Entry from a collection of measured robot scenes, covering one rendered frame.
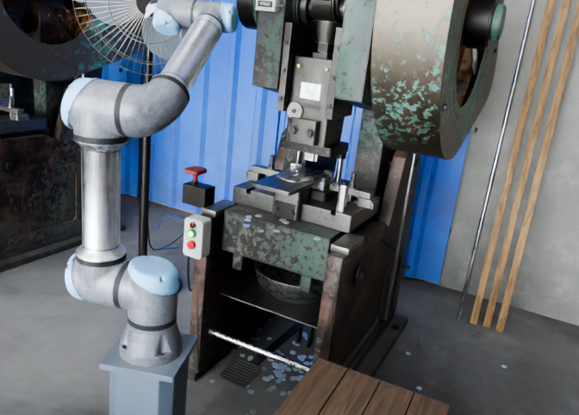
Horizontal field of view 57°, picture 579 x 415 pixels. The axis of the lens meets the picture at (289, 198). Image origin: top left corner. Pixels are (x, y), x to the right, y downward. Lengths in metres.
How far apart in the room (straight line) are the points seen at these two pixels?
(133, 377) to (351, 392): 0.56
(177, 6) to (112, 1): 0.86
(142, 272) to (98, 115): 0.36
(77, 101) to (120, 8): 1.12
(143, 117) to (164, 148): 2.56
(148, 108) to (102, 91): 0.10
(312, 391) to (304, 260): 0.44
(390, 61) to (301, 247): 0.67
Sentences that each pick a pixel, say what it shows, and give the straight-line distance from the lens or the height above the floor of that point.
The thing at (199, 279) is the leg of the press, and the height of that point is 0.39.
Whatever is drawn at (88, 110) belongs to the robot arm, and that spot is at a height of 1.03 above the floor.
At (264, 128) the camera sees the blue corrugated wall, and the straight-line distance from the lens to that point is 3.27.
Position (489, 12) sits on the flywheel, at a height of 1.35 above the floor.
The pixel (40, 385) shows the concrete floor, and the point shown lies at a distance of 2.12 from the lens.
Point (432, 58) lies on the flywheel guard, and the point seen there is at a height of 1.21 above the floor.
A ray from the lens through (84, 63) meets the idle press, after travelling 2.79.
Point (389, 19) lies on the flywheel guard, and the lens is 1.36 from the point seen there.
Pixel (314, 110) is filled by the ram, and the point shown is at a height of 1.00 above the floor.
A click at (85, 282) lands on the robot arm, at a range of 1.36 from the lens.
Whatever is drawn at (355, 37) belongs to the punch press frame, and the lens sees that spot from 1.68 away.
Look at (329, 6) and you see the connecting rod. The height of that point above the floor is 1.33.
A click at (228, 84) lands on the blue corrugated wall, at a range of 3.34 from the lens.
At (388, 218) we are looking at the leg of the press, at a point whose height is 0.62.
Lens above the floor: 1.23
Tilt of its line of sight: 17 degrees down
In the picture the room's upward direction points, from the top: 6 degrees clockwise
